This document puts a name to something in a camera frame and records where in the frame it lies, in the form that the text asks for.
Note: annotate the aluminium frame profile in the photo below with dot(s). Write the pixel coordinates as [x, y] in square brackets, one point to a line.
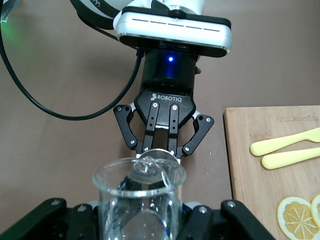
[7, 10]

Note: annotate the lemon slice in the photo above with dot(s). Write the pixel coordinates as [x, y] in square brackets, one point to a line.
[317, 210]
[296, 220]

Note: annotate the yellow plastic knife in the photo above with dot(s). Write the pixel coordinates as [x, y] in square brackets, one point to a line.
[272, 146]

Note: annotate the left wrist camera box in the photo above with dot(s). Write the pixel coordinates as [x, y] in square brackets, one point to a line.
[175, 30]

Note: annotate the wooden cutting board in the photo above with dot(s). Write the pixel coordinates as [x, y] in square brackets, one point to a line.
[252, 180]

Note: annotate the clear glass beaker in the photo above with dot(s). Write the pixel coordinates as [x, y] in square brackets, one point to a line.
[140, 215]

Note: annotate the yellow plastic fork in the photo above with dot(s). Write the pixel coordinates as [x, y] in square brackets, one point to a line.
[282, 160]

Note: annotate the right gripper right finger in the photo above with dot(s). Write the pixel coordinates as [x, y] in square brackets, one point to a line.
[237, 225]

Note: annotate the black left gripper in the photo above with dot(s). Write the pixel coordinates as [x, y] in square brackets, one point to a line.
[165, 85]

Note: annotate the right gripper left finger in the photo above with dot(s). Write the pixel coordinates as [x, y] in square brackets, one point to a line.
[37, 225]

